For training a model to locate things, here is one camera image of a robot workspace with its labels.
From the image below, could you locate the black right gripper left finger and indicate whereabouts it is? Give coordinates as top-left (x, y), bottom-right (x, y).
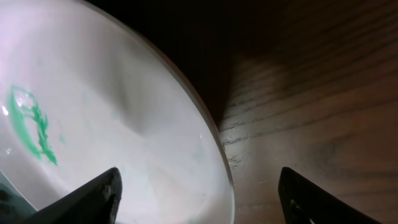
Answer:
top-left (23, 167), bottom-right (123, 224)

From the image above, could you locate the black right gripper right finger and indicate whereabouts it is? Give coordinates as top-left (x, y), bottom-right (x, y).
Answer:
top-left (278, 167), bottom-right (379, 224)

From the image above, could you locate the white plate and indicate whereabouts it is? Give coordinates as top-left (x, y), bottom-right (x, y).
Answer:
top-left (1, 1), bottom-right (235, 223)

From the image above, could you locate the round black serving tray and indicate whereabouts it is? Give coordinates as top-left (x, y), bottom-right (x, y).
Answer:
top-left (0, 172), bottom-right (37, 224)

